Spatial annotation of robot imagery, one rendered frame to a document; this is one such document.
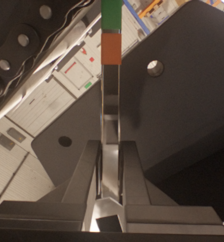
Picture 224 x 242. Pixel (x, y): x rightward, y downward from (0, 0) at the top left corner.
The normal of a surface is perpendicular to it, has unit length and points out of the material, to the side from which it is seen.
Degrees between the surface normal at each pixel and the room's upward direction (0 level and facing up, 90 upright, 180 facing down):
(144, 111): 90
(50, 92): 90
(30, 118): 90
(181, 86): 90
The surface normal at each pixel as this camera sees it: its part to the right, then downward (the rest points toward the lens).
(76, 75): -0.03, 0.51
